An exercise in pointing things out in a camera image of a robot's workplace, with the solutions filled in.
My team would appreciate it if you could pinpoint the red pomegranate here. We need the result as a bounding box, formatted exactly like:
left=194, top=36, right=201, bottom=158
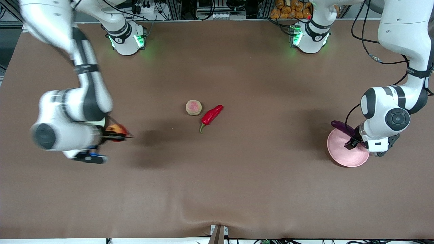
left=106, top=123, right=129, bottom=143

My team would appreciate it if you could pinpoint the long purple eggplant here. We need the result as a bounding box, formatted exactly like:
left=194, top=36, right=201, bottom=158
left=331, top=120, right=357, bottom=139

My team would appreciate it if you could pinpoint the pink green peach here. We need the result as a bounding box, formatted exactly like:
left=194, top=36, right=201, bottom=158
left=186, top=100, right=203, bottom=116

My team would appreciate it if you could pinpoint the red chili pepper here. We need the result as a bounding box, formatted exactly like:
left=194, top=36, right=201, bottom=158
left=199, top=105, right=224, bottom=134

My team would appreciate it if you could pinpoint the pale pink round plate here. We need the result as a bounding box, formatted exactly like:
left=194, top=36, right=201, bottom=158
left=327, top=128, right=370, bottom=168

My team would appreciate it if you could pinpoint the brown table mat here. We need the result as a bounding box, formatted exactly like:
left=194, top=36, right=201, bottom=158
left=0, top=20, right=434, bottom=240

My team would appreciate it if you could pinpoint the white power strip with plugs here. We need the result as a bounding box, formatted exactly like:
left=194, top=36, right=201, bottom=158
left=133, top=2, right=164, bottom=15

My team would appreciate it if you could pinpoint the bag of orange buns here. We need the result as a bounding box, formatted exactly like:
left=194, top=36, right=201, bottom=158
left=270, top=0, right=313, bottom=20

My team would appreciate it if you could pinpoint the white terminal block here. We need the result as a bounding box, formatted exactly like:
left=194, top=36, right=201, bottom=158
left=211, top=12, right=247, bottom=20

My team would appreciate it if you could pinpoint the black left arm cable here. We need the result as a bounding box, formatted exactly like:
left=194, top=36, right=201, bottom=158
left=345, top=0, right=410, bottom=136

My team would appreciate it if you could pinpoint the grey metal table bracket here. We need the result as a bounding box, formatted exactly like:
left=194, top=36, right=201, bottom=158
left=208, top=225, right=229, bottom=244

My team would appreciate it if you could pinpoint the aluminium frame profile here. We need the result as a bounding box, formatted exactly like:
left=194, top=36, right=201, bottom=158
left=0, top=0, right=31, bottom=28

